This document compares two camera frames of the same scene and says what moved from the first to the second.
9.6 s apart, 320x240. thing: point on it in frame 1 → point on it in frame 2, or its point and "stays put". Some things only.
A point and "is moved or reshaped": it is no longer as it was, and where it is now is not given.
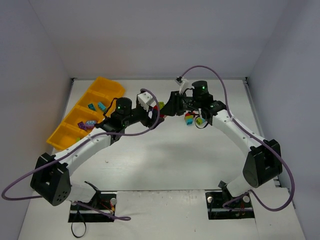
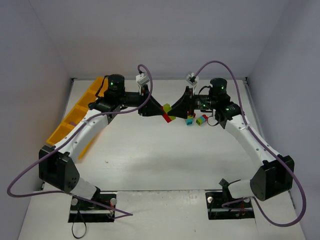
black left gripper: [146, 116] → [144, 102]
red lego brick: [156, 107] is moved or reshaped
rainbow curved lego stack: [189, 118] stays put
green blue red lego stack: [200, 121] stays put
